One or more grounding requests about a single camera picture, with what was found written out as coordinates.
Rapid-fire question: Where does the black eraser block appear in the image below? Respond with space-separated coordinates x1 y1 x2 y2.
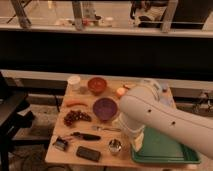
76 146 101 162

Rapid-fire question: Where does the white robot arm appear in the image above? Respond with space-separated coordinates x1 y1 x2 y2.
117 79 213 159

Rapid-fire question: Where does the small metal cup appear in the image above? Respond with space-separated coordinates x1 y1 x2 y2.
108 139 122 155

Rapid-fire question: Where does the white plastic cup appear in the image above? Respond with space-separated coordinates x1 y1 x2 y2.
67 75 81 90

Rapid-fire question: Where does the green plastic tray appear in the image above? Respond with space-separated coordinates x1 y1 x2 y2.
131 127 201 164

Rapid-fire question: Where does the purple bowl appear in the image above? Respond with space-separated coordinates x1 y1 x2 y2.
93 98 118 121

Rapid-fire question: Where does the yellow banana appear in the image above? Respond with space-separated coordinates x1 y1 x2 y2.
123 84 136 90

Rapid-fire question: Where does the red-orange bowl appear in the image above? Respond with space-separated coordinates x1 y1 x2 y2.
87 77 107 95

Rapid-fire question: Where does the bunch of dark grapes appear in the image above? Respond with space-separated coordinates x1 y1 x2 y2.
64 110 92 126

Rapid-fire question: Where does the black binder clip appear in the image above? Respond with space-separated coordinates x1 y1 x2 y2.
53 136 68 151

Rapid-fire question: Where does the person in background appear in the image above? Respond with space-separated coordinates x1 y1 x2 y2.
130 0 169 28

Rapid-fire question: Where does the black handled knife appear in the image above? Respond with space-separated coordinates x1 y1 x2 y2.
70 132 101 141

